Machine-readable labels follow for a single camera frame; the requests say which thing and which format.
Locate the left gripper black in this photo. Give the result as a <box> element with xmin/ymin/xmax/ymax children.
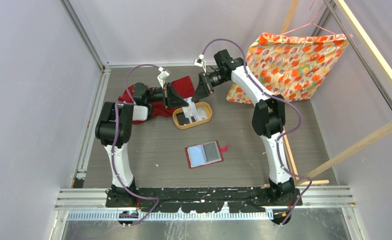
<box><xmin>146</xmin><ymin>82</ymin><xmax>189</xmax><ymax>109</ymax></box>

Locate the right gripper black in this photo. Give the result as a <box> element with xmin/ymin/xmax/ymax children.
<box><xmin>192</xmin><ymin>70</ymin><xmax>229</xmax><ymax>102</ymax></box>

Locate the white VIP card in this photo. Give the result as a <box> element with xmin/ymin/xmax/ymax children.
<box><xmin>195</xmin><ymin>106</ymin><xmax>209</xmax><ymax>121</ymax></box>

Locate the yellow oval tray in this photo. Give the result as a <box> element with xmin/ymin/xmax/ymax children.
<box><xmin>172</xmin><ymin>102</ymin><xmax>213</xmax><ymax>130</ymax></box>

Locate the red card holder wallet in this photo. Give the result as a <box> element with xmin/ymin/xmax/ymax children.
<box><xmin>185</xmin><ymin>141</ymin><xmax>229</xmax><ymax>169</ymax></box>

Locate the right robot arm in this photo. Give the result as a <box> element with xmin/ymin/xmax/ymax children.
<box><xmin>192</xmin><ymin>49</ymin><xmax>295</xmax><ymax>205</ymax></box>

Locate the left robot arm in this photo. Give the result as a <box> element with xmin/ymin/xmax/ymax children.
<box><xmin>95</xmin><ymin>78</ymin><xmax>195</xmax><ymax>207</ymax></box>

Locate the red cloth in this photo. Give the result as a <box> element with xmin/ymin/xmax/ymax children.
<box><xmin>118</xmin><ymin>76</ymin><xmax>195</xmax><ymax>120</ymax></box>

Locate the floral fabric bag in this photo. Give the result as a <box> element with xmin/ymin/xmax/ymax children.
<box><xmin>225</xmin><ymin>32</ymin><xmax>349</xmax><ymax>105</ymax></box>

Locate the pink clothes hanger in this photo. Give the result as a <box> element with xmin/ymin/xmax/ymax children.
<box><xmin>279</xmin><ymin>0</ymin><xmax>338</xmax><ymax>36</ymax></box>

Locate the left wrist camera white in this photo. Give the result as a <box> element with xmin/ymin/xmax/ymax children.
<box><xmin>157</xmin><ymin>67</ymin><xmax>170</xmax><ymax>88</ymax></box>

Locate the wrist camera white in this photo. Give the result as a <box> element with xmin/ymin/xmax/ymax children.
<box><xmin>157</xmin><ymin>67</ymin><xmax>170</xmax><ymax>88</ymax></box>
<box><xmin>193</xmin><ymin>54</ymin><xmax>206</xmax><ymax>73</ymax></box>

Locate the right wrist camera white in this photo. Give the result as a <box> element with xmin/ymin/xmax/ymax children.
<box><xmin>193</xmin><ymin>54</ymin><xmax>206</xmax><ymax>73</ymax></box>

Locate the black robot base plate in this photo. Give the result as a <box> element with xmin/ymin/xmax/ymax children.
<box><xmin>105</xmin><ymin>186</ymin><xmax>300</xmax><ymax>214</ymax></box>

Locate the aluminium frame rail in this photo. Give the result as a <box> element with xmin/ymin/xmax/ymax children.
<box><xmin>53</xmin><ymin>0</ymin><xmax>392</xmax><ymax>240</ymax></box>

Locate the wooden frame rack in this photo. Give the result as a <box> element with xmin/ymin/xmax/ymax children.
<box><xmin>263</xmin><ymin>0</ymin><xmax>392</xmax><ymax>188</ymax></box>

